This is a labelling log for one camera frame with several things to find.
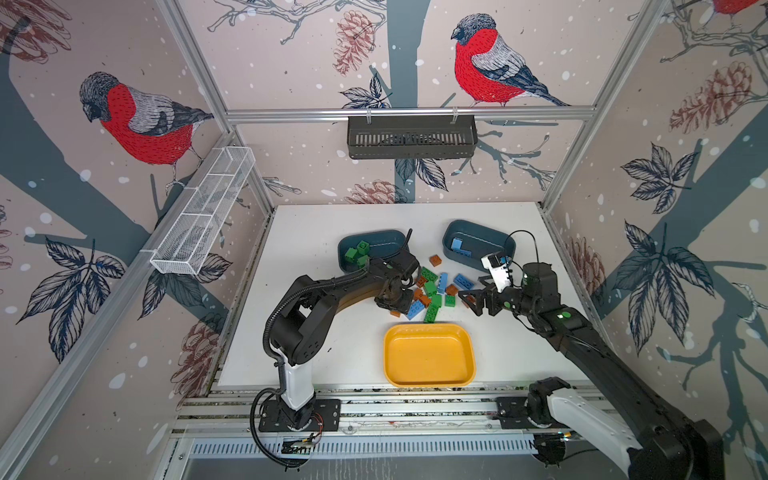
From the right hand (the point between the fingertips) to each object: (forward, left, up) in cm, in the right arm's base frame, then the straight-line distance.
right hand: (469, 289), depth 79 cm
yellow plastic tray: (-12, +11, -17) cm, 24 cm away
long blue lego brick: (+1, +14, -15) cm, 21 cm away
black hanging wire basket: (+53, +16, +14) cm, 57 cm away
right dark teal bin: (+28, -5, -14) cm, 32 cm away
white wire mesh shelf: (-1, +71, +17) cm, 73 cm away
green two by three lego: (+15, +11, -15) cm, 24 cm away
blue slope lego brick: (+27, 0, -14) cm, 30 cm away
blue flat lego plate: (+11, -1, -14) cm, 18 cm away
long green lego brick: (+2, +9, -16) cm, 18 cm away
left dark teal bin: (+28, +27, -15) cm, 42 cm away
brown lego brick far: (+20, +7, -15) cm, 26 cm away
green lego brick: (+20, +34, -13) cm, 42 cm away
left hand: (+1, +19, -12) cm, 22 cm away
